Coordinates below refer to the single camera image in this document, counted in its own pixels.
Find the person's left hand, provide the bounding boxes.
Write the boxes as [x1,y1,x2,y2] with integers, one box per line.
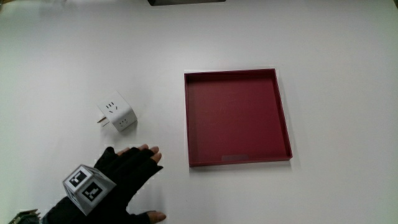
[58,144,167,224]

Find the white cube socket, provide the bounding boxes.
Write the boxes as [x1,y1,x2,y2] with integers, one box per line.
[96,90,138,133]

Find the person's left forearm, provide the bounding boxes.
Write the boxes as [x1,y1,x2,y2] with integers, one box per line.
[40,198,70,224]

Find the green circuit board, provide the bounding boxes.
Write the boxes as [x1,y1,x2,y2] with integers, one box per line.
[8,209,42,224]

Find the dark red square tray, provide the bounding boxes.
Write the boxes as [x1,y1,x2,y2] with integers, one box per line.
[183,68,294,168]

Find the dark object at table edge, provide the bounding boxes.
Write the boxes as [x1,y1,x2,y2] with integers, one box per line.
[147,0,227,7]

